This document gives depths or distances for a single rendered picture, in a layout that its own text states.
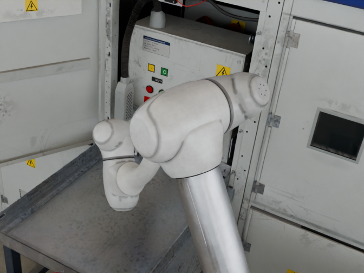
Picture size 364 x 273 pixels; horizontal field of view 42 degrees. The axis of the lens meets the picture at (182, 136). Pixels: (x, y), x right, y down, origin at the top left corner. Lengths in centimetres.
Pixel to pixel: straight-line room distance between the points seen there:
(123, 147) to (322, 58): 69
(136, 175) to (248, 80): 53
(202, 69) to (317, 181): 59
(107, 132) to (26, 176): 124
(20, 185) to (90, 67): 96
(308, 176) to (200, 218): 85
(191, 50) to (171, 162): 93
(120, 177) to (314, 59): 72
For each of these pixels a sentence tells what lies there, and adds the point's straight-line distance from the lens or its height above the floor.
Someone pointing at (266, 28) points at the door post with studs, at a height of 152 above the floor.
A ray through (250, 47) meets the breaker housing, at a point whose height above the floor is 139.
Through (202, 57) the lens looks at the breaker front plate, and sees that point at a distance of 180.
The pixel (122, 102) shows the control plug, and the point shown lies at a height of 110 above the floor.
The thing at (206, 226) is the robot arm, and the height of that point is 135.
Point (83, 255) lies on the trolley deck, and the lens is 162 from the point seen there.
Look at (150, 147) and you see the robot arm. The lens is 91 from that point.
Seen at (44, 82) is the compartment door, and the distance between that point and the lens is 195.
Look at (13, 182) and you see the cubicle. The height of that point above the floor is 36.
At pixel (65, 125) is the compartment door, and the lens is 208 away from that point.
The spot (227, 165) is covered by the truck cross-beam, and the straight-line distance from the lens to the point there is 193.
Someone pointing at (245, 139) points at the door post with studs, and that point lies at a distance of 181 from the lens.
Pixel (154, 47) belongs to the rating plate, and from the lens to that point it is 189.
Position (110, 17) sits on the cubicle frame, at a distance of 191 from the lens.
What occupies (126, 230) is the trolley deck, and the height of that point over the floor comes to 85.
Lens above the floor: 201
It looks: 31 degrees down
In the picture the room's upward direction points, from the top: 6 degrees clockwise
